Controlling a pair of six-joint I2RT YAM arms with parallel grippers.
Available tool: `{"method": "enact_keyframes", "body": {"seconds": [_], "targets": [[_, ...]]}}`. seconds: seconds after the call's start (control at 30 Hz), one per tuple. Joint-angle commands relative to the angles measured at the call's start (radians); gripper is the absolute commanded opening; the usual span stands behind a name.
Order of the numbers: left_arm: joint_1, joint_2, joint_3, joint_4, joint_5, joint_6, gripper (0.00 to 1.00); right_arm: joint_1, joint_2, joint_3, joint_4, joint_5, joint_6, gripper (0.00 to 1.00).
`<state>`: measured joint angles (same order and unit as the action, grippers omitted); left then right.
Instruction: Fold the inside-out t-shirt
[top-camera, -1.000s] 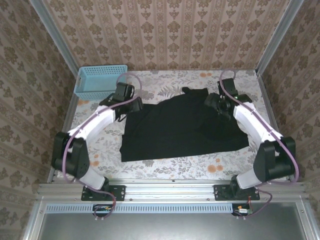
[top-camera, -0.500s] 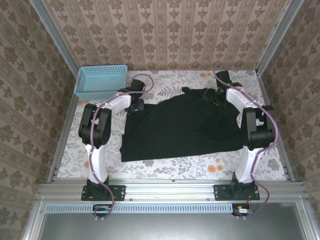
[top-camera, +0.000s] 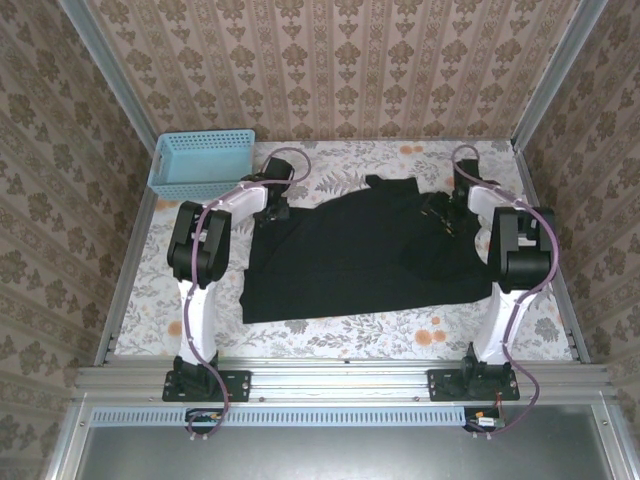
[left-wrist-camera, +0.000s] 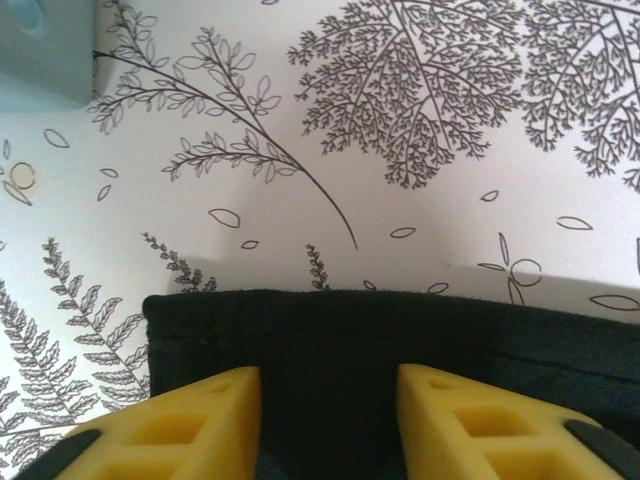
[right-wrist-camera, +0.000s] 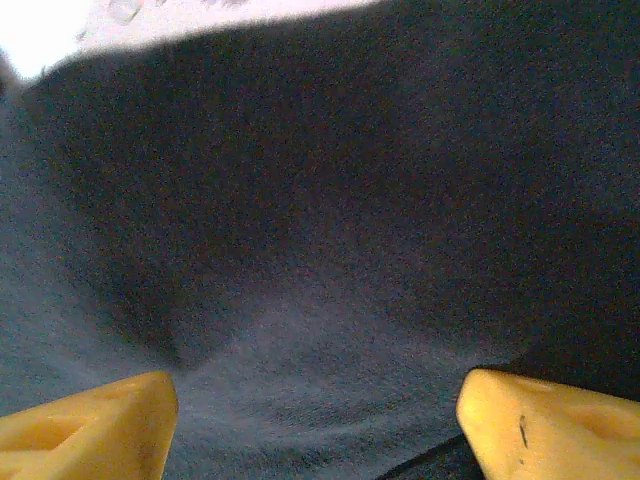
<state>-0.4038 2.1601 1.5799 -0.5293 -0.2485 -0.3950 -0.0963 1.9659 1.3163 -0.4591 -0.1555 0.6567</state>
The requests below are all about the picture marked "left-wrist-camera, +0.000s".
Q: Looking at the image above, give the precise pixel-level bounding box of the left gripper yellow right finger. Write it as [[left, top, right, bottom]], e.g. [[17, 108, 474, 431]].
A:
[[398, 363, 640, 480]]

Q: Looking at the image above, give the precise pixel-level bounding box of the black t-shirt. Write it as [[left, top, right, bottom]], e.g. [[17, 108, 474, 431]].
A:
[[142, 287, 640, 480]]

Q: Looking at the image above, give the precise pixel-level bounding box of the floral tablecloth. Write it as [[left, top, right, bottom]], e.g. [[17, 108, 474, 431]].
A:
[[0, 0, 640, 436]]

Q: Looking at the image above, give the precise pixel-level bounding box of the blue plastic basket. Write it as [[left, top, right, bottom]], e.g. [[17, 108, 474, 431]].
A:
[[0, 0, 97, 110]]

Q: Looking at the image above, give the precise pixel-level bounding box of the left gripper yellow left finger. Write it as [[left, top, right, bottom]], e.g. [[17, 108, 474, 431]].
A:
[[9, 366, 263, 480]]

